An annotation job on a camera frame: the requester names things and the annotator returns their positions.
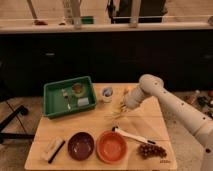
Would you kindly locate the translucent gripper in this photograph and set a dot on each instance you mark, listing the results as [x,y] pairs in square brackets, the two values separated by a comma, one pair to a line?
[123,107]

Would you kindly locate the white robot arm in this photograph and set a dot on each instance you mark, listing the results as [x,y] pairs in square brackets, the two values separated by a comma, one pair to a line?
[197,124]

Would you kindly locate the small white cup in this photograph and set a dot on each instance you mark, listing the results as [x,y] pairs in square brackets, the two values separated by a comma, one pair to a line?
[106,94]

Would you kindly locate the orange bowl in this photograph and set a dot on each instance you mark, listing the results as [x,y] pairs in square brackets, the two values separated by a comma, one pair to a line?
[111,147]

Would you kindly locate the white block in tray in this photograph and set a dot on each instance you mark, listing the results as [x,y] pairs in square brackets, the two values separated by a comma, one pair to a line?
[83,101]

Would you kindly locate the bunch of red grapes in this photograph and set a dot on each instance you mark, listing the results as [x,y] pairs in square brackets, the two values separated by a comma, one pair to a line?
[147,150]

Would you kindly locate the round brown item in tray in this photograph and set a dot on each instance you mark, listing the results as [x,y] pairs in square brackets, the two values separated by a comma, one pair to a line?
[77,88]

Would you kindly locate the dark purple bowl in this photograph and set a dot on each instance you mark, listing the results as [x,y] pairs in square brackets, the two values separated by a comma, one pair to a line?
[80,146]

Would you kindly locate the green plastic tray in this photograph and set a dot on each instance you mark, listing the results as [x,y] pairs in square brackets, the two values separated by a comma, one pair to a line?
[59,100]

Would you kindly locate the white spatula black handle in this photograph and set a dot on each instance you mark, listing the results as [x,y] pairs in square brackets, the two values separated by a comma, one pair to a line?
[129,135]

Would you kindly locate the white brush black handle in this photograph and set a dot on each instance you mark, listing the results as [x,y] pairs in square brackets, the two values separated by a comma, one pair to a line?
[52,149]

